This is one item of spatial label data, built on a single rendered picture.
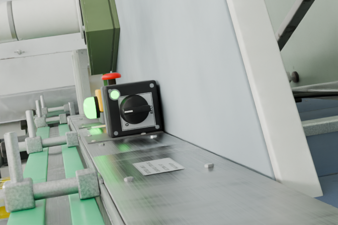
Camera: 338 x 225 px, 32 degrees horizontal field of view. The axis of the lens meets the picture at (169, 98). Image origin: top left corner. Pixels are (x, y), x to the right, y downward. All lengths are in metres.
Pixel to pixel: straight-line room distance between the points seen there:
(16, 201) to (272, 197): 0.26
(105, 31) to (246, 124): 0.80
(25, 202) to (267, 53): 0.26
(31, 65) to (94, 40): 3.93
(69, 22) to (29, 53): 3.86
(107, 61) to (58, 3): 0.18
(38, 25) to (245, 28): 0.91
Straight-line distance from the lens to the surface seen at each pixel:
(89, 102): 1.18
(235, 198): 0.41
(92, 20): 1.28
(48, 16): 1.38
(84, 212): 0.52
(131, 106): 0.87
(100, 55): 1.38
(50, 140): 1.03
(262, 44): 0.51
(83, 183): 0.57
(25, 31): 1.39
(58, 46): 5.23
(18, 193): 0.57
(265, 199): 0.40
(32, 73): 5.22
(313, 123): 0.81
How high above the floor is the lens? 0.91
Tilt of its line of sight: 11 degrees down
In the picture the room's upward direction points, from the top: 98 degrees counter-clockwise
